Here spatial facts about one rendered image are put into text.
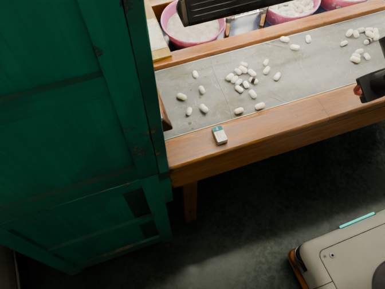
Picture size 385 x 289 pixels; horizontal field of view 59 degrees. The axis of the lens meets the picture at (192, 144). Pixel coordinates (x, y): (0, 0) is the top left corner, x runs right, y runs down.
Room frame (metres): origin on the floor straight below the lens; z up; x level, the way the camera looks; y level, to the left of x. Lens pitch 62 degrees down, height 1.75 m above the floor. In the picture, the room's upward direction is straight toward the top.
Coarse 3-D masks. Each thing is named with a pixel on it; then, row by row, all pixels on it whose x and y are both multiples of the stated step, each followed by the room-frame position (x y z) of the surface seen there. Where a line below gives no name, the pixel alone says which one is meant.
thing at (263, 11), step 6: (246, 12) 1.07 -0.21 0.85; (252, 12) 1.06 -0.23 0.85; (258, 12) 1.07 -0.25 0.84; (264, 12) 1.07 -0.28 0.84; (228, 18) 1.02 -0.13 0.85; (234, 18) 1.03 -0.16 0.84; (264, 18) 1.08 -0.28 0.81; (228, 24) 1.02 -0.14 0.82; (258, 24) 1.08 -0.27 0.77; (264, 24) 1.09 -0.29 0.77; (228, 30) 1.03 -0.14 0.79; (228, 36) 1.03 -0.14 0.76
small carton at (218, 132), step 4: (212, 128) 0.58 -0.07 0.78; (216, 128) 0.58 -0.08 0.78; (220, 128) 0.58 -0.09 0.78; (212, 132) 0.58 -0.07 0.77; (216, 132) 0.57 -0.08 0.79; (220, 132) 0.57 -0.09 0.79; (224, 132) 0.57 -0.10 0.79; (216, 136) 0.55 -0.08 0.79; (220, 136) 0.55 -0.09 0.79; (224, 136) 0.55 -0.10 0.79; (216, 140) 0.54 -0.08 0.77; (220, 140) 0.54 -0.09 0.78; (224, 140) 0.54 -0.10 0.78
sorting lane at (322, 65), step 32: (320, 32) 1.07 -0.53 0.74; (384, 32) 1.07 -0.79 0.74; (192, 64) 0.90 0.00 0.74; (224, 64) 0.90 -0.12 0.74; (256, 64) 0.90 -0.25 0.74; (288, 64) 0.90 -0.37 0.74; (320, 64) 0.90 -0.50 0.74; (352, 64) 0.90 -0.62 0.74; (384, 64) 0.90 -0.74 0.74; (160, 96) 0.75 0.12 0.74; (192, 96) 0.75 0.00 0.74; (224, 96) 0.75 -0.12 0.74; (288, 96) 0.75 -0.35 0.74; (192, 128) 0.61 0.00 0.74
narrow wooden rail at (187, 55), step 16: (384, 0) 1.24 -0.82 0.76; (320, 16) 1.14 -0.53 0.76; (336, 16) 1.14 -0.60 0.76; (352, 16) 1.15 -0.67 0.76; (256, 32) 1.05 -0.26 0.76; (272, 32) 1.05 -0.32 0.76; (288, 32) 1.05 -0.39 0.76; (192, 48) 0.96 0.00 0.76; (208, 48) 0.96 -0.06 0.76; (224, 48) 0.96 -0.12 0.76; (240, 48) 0.98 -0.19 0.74; (160, 64) 0.88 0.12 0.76; (176, 64) 0.89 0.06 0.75
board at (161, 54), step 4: (144, 4) 1.20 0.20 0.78; (148, 4) 1.20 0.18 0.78; (148, 8) 1.17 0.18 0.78; (148, 12) 1.15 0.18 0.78; (152, 12) 1.15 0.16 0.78; (148, 16) 1.12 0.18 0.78; (152, 16) 1.12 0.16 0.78; (156, 20) 1.10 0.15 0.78; (164, 48) 0.95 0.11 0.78; (168, 48) 0.95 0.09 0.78; (152, 52) 0.93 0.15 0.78; (156, 52) 0.93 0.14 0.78; (160, 52) 0.93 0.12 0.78; (164, 52) 0.93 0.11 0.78; (168, 52) 0.93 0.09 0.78; (152, 56) 0.91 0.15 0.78; (156, 56) 0.91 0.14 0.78; (160, 56) 0.91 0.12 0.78; (164, 56) 0.91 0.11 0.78; (168, 56) 0.91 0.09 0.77; (156, 60) 0.89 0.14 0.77
